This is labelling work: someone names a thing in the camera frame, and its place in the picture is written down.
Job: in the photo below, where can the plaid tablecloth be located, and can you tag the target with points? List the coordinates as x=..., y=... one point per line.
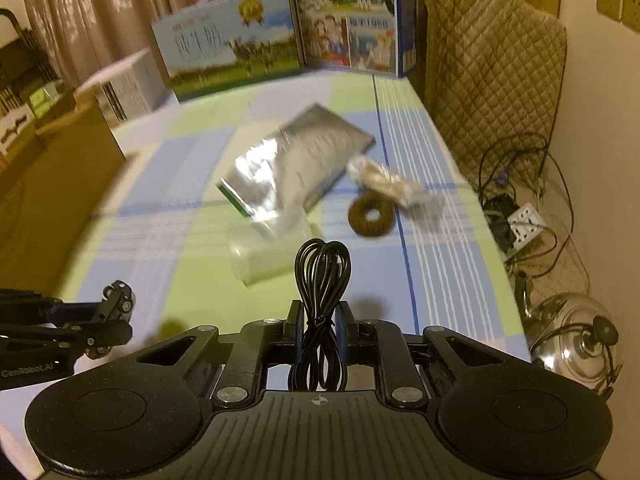
x=165, y=185

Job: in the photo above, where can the light blue milk carton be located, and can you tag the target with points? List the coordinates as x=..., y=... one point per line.
x=225, y=45

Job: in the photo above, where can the chair with quilted cover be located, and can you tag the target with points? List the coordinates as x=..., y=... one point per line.
x=495, y=75

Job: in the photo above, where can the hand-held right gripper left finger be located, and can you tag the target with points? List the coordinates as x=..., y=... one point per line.
x=240, y=360

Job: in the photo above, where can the clear bag of wooden sticks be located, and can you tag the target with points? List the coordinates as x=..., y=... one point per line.
x=385, y=182

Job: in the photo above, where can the black folding ladder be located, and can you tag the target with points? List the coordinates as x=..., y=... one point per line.
x=25, y=55

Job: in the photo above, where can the green tissue packs in carton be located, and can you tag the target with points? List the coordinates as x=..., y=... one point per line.
x=45, y=100

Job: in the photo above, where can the steel pot with glass lid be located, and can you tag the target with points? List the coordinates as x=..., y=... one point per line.
x=575, y=340

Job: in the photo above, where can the brown cardboard box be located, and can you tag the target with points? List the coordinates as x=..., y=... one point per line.
x=40, y=185

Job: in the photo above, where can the white cardboard box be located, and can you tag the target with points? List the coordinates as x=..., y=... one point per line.
x=130, y=85

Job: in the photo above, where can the silver foil bag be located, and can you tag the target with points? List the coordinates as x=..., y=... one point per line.
x=300, y=155

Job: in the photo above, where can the dark blue milk carton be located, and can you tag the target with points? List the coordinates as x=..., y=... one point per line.
x=350, y=25

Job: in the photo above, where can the white carved chair back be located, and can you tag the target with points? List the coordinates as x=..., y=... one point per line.
x=15, y=132

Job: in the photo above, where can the brown patterned curtain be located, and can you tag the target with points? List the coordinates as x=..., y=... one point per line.
x=125, y=5

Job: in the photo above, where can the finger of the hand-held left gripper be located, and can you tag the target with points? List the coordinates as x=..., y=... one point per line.
x=65, y=311
x=100, y=334

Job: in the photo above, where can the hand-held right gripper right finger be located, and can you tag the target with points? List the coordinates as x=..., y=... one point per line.
x=400, y=360

